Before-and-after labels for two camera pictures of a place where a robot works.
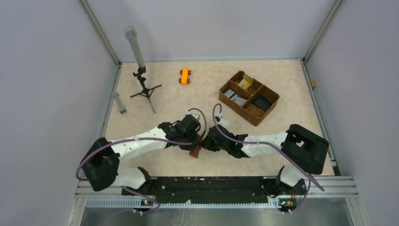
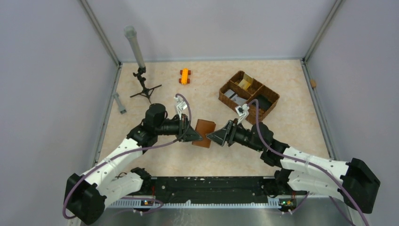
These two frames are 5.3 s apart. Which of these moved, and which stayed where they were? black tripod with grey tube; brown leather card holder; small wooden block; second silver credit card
Moved: brown leather card holder
Stayed: black tripod with grey tube; small wooden block; second silver credit card
